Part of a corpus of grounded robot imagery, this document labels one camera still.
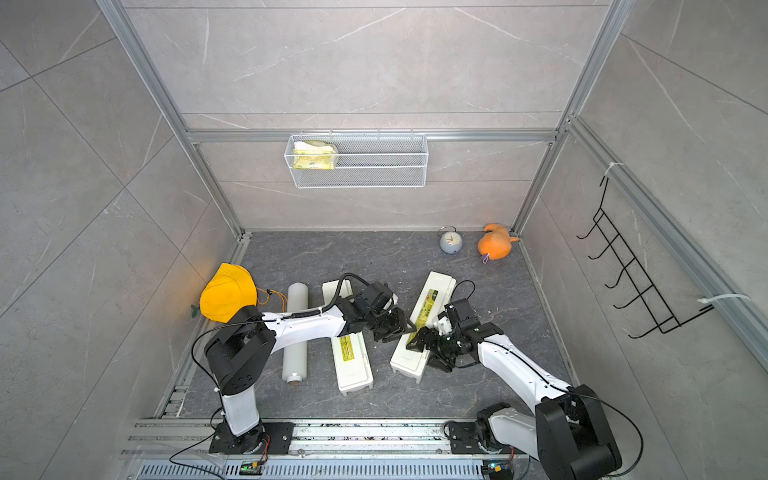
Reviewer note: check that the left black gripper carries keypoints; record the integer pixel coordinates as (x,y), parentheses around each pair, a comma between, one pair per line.
(401,325)

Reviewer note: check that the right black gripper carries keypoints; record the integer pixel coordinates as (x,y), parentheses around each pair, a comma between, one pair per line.
(423,333)

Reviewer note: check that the white dispenser lid with label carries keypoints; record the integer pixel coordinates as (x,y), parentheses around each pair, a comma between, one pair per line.
(435,294)

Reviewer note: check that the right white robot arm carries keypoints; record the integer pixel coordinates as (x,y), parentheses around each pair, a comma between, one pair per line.
(565,429)

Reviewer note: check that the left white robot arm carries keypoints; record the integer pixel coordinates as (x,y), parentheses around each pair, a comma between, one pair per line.
(239,350)

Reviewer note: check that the closed white wrap dispenser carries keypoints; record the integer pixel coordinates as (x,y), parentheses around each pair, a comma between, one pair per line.
(352,365)

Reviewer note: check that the white plastic wrap roll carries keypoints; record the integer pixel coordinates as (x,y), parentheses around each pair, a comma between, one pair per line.
(294,366)

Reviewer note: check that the orange plush toy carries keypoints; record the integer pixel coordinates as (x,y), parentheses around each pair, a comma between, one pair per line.
(496,242)

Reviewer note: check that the yellow bucket hat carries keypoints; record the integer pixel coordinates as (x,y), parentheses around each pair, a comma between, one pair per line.
(231,288)

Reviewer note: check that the yellow wipes packet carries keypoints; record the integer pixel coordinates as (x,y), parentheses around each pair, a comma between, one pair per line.
(314,155)

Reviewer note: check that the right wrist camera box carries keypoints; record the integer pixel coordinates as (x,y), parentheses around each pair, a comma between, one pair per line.
(443,326)

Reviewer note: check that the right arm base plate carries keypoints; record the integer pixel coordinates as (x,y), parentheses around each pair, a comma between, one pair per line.
(468,438)

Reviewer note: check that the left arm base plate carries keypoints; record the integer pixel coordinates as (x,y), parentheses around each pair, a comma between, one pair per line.
(252,438)

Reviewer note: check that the wire mesh wall basket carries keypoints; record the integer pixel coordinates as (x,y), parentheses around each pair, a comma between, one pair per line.
(366,160)

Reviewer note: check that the black wire hook rack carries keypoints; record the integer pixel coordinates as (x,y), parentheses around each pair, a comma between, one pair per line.
(633,273)

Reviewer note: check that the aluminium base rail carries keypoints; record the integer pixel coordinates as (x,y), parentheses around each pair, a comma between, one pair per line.
(323,449)

